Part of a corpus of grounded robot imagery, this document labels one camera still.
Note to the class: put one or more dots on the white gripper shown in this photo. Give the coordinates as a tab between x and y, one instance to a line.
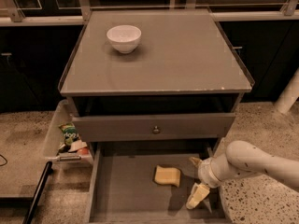
205	173

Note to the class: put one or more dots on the yellow sponge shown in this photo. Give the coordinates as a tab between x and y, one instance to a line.
167	176

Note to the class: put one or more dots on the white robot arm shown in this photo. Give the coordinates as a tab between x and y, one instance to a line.
240	160

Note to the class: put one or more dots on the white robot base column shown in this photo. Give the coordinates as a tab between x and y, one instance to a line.
289	96

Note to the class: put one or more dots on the round metal drawer knob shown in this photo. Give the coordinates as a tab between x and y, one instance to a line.
156	130

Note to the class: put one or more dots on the grey open middle drawer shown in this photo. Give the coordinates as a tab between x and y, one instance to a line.
123	190

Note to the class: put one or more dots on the grey drawer cabinet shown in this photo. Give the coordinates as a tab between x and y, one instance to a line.
182	65

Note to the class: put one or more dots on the grey top drawer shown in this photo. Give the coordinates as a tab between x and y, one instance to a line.
139	127

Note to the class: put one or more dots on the white and red packet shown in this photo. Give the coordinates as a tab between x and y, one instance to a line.
78	147

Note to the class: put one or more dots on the green snack bag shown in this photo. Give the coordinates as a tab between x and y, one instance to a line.
70	133

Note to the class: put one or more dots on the clear plastic bin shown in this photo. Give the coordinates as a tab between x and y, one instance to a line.
55	137

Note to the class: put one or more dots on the black pole on floor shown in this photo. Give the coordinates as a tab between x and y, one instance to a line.
38	192

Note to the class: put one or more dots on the white ceramic bowl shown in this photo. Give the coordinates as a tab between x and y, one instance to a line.
124	38

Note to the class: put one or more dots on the white metal railing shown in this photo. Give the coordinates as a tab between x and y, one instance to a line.
73	12

